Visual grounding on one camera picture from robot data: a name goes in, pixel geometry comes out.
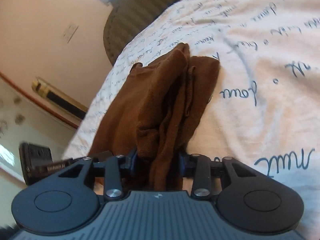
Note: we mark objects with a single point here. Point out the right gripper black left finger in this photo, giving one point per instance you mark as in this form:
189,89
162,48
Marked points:
127,164

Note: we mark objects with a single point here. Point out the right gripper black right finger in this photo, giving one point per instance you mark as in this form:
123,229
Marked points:
187,165

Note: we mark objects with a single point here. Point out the brown knit garment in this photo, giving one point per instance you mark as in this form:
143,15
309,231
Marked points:
156,113

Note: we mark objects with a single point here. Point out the gold and black heater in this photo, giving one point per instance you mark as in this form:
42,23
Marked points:
59,98

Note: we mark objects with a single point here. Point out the white script-print bed sheet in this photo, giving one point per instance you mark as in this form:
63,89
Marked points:
265,108

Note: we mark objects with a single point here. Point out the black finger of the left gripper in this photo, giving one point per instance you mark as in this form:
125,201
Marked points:
58,165

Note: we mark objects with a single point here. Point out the olive green padded headboard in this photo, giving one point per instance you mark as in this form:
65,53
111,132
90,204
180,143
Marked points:
126,20

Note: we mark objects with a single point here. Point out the white wall socket plate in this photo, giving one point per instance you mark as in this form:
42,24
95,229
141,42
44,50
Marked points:
69,32

